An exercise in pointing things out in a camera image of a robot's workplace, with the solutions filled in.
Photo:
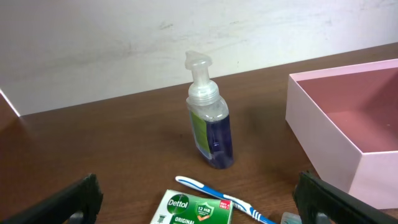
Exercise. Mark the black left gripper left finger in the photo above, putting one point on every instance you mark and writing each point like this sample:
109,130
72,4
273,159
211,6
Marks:
78,203

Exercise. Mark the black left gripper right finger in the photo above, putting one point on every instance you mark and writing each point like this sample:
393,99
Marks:
319,202

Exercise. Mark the pink cardboard box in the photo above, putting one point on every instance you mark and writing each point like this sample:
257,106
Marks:
345,118

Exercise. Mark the green Dettol soap box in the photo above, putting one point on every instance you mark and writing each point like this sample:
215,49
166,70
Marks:
180,208

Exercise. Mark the blue white toothbrush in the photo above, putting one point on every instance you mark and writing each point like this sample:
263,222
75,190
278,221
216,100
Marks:
237,203

